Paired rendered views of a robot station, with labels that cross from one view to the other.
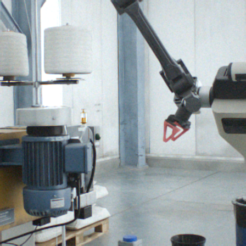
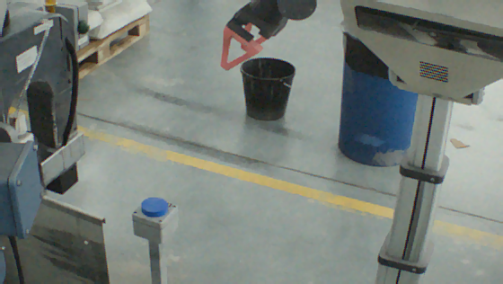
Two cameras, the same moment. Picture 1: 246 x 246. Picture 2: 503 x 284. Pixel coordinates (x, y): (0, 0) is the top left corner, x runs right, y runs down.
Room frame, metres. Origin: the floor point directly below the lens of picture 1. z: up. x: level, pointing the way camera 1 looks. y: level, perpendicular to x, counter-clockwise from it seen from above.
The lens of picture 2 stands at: (0.95, -0.10, 1.72)
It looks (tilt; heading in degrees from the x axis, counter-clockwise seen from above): 29 degrees down; 354
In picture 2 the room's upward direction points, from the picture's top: 2 degrees clockwise
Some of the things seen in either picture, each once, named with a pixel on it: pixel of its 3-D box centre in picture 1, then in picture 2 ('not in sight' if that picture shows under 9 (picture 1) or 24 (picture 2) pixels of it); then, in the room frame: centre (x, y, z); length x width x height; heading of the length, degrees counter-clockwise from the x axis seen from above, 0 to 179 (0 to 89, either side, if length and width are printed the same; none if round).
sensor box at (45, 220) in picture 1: (41, 221); not in sight; (1.88, 0.29, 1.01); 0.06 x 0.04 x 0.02; 151
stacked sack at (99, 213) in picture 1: (78, 217); (104, 16); (5.42, 0.45, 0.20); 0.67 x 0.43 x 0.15; 151
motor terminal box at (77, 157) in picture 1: (78, 161); (6, 195); (1.66, 0.14, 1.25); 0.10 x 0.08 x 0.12; 176
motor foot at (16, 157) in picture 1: (17, 153); not in sight; (1.67, 0.33, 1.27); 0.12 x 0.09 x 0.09; 151
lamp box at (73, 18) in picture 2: (89, 136); (66, 24); (2.19, 0.13, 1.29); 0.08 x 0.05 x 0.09; 61
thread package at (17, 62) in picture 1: (8, 54); not in sight; (1.92, 0.40, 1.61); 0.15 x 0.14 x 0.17; 61
